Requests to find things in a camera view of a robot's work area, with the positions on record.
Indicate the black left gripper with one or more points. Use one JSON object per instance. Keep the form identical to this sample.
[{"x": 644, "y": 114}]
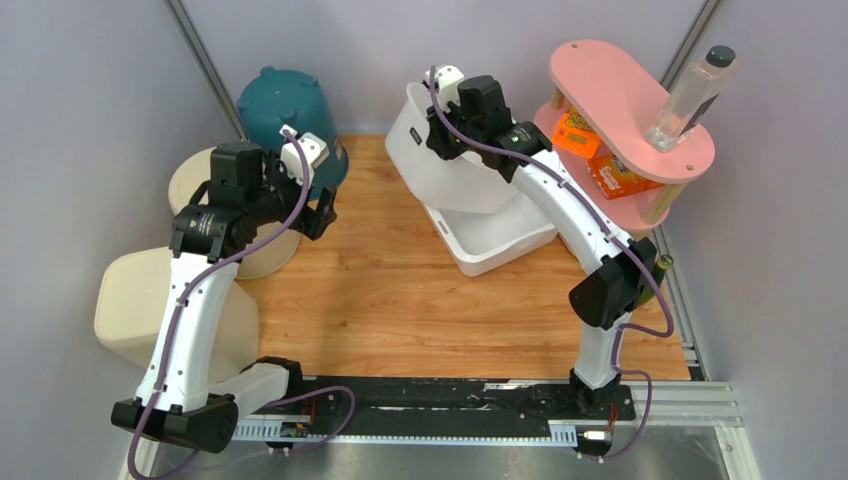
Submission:
[{"x": 313, "y": 222}]

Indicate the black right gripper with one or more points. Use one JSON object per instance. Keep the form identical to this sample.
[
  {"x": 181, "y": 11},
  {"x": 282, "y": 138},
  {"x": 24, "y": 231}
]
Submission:
[{"x": 437, "y": 139}]

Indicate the translucent white perforated basket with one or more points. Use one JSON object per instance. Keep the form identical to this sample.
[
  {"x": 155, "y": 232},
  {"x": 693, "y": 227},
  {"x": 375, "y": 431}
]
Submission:
[{"x": 462, "y": 184}]

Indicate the white plastic tub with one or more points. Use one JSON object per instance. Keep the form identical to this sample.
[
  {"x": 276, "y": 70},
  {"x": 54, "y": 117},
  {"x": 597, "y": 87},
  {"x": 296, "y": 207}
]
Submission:
[{"x": 479, "y": 243}]

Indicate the cream large bucket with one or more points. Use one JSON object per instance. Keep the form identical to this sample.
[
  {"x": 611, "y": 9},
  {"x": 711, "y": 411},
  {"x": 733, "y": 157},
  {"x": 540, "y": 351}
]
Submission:
[{"x": 268, "y": 260}]

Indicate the teal plastic bucket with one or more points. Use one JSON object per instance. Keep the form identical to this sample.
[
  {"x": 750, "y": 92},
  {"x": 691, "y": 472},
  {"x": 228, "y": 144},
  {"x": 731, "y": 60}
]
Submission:
[{"x": 279, "y": 97}]

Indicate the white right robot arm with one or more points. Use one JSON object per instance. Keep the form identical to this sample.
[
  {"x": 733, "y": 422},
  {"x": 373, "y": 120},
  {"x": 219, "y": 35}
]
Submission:
[{"x": 617, "y": 266}]

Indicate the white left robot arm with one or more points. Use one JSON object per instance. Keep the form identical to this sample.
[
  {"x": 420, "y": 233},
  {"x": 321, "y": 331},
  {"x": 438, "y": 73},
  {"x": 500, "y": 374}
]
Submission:
[{"x": 248, "y": 187}]

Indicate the cream square container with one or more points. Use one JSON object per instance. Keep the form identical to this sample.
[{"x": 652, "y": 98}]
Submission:
[{"x": 130, "y": 309}]

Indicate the orange snack box upper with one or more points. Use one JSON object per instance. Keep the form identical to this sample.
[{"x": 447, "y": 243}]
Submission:
[{"x": 574, "y": 134}]

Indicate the orange snack box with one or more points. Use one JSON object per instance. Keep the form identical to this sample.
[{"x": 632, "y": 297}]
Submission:
[
  {"x": 574, "y": 134},
  {"x": 615, "y": 180}
]

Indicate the pink two-tier shelf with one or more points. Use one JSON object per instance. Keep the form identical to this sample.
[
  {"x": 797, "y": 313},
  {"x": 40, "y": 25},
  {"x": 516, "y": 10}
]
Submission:
[{"x": 619, "y": 99}]

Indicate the orange snack box lower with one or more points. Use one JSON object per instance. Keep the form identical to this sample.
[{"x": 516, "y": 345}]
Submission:
[{"x": 615, "y": 180}]

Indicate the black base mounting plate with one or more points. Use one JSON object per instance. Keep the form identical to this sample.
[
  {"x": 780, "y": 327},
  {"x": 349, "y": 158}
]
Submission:
[{"x": 436, "y": 410}]

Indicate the clear bottle black cap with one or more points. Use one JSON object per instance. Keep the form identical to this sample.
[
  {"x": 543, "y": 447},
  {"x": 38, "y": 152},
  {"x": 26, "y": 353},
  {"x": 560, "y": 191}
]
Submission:
[{"x": 697, "y": 88}]

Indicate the green glass bottle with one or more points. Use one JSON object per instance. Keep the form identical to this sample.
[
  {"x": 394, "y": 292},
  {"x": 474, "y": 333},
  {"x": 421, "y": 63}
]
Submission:
[{"x": 662, "y": 265}]

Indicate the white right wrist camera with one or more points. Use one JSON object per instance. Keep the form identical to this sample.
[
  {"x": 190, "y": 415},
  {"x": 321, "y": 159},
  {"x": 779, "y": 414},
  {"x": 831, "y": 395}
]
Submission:
[{"x": 446, "y": 81}]

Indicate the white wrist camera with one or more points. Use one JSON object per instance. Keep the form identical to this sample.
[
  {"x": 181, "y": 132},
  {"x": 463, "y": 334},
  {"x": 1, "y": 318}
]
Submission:
[
  {"x": 301, "y": 150},
  {"x": 446, "y": 81}
]

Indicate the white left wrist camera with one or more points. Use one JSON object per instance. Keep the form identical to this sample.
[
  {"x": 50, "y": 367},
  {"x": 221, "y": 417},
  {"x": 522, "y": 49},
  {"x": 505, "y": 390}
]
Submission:
[{"x": 301, "y": 150}]

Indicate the aluminium frame rail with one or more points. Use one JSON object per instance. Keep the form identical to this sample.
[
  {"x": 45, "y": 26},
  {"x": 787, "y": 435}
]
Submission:
[{"x": 690, "y": 404}]

